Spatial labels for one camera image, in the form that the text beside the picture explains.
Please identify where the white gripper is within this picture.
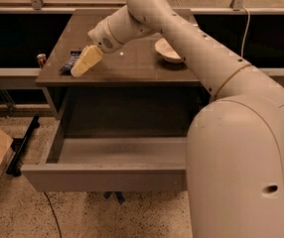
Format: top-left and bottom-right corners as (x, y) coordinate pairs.
(71, 18), (123, 77)

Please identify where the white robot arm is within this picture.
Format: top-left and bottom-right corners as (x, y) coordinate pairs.
(71, 0), (284, 238)

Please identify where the grey drawer cabinet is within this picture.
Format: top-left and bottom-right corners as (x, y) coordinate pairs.
(36, 10), (210, 138)

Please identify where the open grey top drawer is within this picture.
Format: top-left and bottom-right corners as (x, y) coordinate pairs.
(22, 120), (186, 192)

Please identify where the red soda can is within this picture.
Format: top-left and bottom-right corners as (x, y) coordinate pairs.
(37, 54), (47, 68)

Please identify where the white paper bowl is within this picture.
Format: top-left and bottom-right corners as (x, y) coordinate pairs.
(155, 38), (183, 63)

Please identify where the black metal floor bar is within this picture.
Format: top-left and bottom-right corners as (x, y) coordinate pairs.
(6, 116), (40, 177)

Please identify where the black floor cable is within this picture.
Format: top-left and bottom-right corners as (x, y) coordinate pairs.
(43, 191), (64, 238)

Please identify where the white cable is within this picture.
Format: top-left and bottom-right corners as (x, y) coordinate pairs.
(240, 7), (251, 59)

